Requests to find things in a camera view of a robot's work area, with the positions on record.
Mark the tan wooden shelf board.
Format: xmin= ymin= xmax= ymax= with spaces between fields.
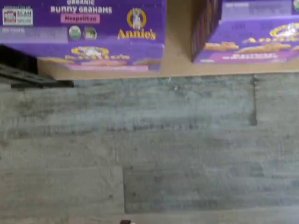
xmin=36 ymin=0 xmax=299 ymax=81

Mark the purple box with magenta patch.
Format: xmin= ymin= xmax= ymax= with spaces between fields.
xmin=191 ymin=0 xmax=299 ymax=65

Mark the purple box with pink patch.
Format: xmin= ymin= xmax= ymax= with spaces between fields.
xmin=0 ymin=0 xmax=168 ymax=73

